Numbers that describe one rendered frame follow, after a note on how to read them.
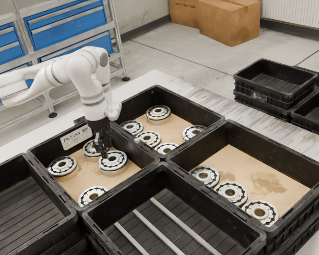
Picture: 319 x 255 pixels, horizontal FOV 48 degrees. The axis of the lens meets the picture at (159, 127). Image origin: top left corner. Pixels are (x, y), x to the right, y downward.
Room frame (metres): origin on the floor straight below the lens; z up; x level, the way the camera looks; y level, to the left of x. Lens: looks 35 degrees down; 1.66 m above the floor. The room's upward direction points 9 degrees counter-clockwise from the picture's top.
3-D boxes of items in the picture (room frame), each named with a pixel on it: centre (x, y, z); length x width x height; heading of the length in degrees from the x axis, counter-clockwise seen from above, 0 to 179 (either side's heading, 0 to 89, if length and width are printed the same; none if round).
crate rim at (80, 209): (0.94, 0.24, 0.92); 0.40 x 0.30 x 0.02; 34
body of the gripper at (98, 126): (0.95, 0.18, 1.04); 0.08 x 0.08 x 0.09
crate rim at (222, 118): (1.11, -0.01, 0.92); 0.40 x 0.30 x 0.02; 34
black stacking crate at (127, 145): (0.94, 0.24, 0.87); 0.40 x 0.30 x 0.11; 34
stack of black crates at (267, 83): (1.86, -0.72, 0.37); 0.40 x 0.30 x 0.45; 36
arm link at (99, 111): (0.94, 0.17, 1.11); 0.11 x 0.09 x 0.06; 80
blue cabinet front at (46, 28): (3.02, 0.61, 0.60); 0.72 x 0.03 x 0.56; 126
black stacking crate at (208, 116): (1.11, -0.01, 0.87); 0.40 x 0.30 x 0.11; 34
